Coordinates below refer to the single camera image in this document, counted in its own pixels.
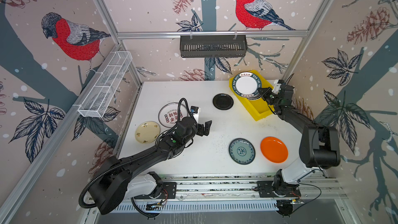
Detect aluminium corner post left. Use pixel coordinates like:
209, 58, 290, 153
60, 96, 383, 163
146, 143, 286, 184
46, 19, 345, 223
93, 0, 143, 88

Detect aluminium corner post right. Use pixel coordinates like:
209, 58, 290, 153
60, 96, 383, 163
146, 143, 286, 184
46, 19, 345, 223
282, 0, 334, 81

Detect white wire mesh basket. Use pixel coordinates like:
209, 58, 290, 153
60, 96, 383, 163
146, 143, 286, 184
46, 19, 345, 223
78, 51, 132, 118

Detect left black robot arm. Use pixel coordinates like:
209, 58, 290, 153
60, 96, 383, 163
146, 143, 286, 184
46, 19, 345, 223
78, 106, 212, 215

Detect aluminium corner post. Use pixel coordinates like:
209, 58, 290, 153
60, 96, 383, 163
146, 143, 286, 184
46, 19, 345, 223
93, 0, 143, 88
282, 0, 334, 81

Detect teal patterned plate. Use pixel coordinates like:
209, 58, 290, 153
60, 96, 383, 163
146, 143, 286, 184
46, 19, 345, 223
228, 138, 256, 165

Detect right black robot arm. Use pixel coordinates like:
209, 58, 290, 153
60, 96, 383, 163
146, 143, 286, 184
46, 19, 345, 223
258, 80, 341, 191

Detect white plate red characters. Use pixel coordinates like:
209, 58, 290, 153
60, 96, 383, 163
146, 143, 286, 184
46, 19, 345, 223
158, 102, 188, 128

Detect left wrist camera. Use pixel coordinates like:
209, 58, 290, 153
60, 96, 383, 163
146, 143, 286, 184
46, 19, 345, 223
190, 106, 201, 123

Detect horizontal aluminium bar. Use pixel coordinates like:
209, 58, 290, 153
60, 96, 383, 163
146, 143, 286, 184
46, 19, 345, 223
117, 30, 309, 40

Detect yellow plastic bin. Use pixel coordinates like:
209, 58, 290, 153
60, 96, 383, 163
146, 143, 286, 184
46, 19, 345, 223
229, 70, 274, 121

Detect orange plate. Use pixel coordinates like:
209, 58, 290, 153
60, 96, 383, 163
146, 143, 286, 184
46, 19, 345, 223
260, 136, 289, 163

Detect black hanging basket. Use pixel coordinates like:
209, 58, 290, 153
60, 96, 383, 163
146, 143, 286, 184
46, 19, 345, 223
180, 35, 248, 58

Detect aluminium rail base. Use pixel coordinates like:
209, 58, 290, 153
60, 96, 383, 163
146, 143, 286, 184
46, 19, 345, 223
86, 174, 349, 215

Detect black round plate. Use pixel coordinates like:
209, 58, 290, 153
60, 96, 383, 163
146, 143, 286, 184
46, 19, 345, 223
212, 93, 234, 111

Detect white plate dark green rim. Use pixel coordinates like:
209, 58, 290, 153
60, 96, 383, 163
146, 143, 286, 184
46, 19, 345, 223
231, 72, 262, 100

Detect cream yellow small plate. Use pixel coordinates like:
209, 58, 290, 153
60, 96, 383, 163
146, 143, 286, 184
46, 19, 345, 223
135, 121, 160, 144

